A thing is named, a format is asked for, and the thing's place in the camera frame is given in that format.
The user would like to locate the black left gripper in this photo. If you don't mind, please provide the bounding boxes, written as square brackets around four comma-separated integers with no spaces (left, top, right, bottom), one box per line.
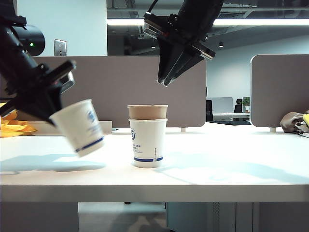
[0,59,77,126]

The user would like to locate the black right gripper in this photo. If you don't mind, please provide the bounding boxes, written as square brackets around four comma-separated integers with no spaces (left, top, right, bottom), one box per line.
[154,13,217,87]

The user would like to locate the white paper cup blue print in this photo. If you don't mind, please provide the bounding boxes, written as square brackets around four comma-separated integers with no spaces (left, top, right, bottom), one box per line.
[128,117,168,169]
[49,98,106,158]

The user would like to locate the plain brown paper cup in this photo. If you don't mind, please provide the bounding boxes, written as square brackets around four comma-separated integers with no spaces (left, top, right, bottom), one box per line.
[127,104,169,120]

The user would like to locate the yellow cloth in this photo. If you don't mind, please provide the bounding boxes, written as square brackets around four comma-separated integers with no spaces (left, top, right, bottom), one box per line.
[0,102,37,138]

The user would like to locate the black chair back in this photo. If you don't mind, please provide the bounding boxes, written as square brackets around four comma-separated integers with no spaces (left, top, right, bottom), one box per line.
[206,100,214,122]

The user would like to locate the wide grey-brown desk partition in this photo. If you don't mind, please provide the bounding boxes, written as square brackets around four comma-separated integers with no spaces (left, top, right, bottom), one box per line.
[31,56,208,128]

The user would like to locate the white monitor back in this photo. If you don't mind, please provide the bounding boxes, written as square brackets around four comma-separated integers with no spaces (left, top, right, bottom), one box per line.
[212,97,234,114]

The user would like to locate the black office chair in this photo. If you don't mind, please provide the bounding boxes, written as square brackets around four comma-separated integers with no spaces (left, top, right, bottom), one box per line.
[233,98,243,113]

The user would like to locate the green potted plant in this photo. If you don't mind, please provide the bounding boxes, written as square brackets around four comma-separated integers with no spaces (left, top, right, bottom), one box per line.
[242,97,251,114]

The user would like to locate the long ceiling light strip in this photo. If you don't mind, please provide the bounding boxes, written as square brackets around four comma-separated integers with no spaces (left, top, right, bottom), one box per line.
[106,18,309,27]

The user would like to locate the narrow grey-brown desk partition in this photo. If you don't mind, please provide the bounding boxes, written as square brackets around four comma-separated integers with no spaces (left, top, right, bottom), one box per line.
[250,54,309,128]

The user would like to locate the brown fabric bag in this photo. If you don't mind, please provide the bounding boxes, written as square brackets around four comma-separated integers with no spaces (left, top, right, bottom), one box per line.
[279,111,309,134]

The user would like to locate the grey cabinet under desk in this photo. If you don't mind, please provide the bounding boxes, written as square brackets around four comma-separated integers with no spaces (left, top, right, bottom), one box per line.
[166,202,253,232]

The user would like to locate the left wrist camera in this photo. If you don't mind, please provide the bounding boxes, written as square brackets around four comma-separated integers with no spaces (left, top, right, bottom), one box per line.
[59,72,76,94]

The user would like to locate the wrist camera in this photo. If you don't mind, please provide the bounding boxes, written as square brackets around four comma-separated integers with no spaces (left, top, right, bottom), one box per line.
[59,72,76,94]
[143,13,168,40]

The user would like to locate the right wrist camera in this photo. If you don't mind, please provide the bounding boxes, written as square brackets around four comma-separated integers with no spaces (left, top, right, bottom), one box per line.
[143,13,168,40]

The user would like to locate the metal wall switch plate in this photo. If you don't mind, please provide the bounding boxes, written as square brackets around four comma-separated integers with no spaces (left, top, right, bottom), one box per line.
[53,38,67,57]

